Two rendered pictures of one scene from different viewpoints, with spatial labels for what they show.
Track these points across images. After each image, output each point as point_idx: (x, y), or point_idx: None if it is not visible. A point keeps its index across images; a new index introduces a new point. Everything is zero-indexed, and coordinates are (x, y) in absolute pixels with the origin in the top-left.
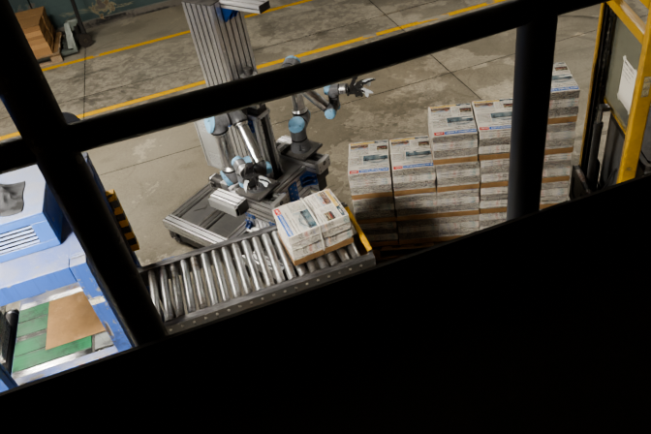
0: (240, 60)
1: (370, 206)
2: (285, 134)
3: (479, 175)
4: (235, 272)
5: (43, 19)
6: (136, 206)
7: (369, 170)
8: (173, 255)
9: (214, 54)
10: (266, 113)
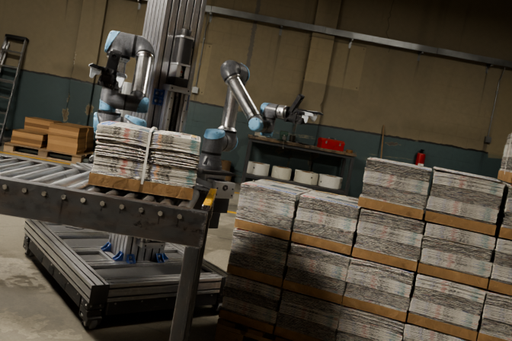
0: (184, 22)
1: (254, 247)
2: (218, 243)
3: (419, 248)
4: (52, 293)
5: (87, 132)
6: (22, 225)
7: (270, 188)
8: (8, 259)
9: (160, 1)
10: (184, 92)
